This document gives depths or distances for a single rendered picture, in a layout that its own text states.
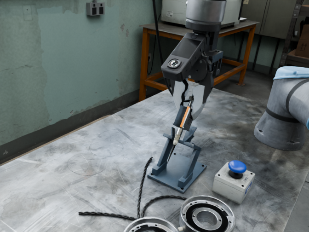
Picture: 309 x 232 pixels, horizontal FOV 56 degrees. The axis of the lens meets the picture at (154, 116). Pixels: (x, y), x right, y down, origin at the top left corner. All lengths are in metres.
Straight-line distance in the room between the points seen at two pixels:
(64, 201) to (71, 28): 1.77
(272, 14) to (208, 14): 3.69
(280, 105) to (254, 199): 0.31
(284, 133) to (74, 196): 0.61
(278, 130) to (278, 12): 3.38
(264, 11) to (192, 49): 3.73
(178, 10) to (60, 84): 1.24
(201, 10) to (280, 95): 0.41
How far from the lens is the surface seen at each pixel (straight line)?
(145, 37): 2.77
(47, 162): 0.79
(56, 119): 2.42
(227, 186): 0.69
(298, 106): 0.84
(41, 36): 2.16
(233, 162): 0.69
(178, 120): 0.65
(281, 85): 0.90
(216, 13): 0.60
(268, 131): 0.95
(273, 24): 4.27
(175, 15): 2.84
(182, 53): 0.58
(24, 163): 0.80
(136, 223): 0.57
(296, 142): 0.97
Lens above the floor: 1.25
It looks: 27 degrees down
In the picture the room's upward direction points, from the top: 5 degrees clockwise
